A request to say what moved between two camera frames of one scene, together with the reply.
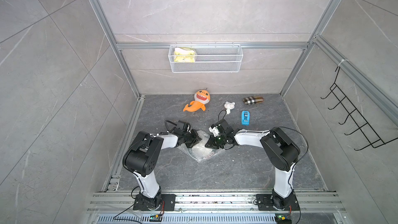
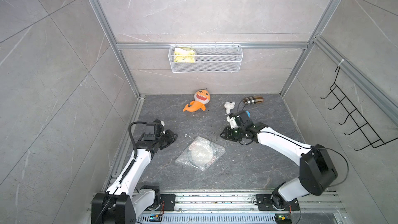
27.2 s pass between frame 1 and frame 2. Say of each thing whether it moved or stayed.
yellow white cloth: stayed
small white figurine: stayed
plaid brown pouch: stayed
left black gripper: moved
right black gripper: moved
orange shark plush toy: stayed
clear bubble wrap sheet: moved
